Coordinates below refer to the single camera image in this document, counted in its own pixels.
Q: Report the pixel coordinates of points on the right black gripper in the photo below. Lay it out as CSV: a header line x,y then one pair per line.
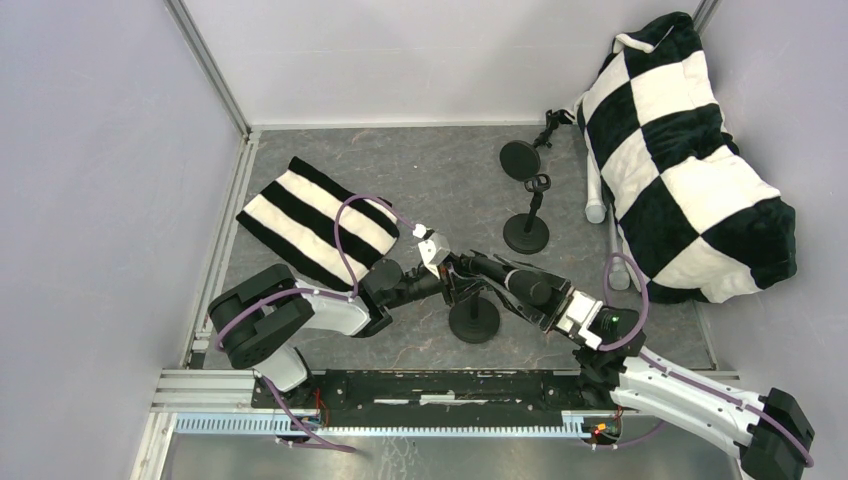
x,y
608,323

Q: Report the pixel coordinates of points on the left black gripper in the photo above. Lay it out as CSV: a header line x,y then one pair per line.
x,y
452,282

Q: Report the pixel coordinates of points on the black handheld microphone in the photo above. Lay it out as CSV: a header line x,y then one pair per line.
x,y
527,286

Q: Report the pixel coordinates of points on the black mic stand with clip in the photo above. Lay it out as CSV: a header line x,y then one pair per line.
x,y
475,320

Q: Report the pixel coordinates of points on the tipped black mic stand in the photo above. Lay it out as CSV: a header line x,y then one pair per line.
x,y
519,159

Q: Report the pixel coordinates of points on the grey tube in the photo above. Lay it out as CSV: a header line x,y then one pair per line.
x,y
618,275

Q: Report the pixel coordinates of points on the white tube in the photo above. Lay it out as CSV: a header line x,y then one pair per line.
x,y
595,209

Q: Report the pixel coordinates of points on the black white striped towel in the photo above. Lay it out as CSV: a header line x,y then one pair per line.
x,y
295,217

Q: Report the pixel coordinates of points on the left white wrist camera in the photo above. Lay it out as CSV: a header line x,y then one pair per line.
x,y
433,248

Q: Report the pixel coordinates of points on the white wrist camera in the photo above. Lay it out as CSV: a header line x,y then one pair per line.
x,y
433,248
583,318

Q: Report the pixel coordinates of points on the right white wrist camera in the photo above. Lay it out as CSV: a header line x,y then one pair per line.
x,y
583,318

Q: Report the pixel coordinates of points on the black mic stand ring holder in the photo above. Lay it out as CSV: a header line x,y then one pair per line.
x,y
526,233

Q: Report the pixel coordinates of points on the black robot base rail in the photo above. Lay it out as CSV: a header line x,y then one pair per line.
x,y
446,398

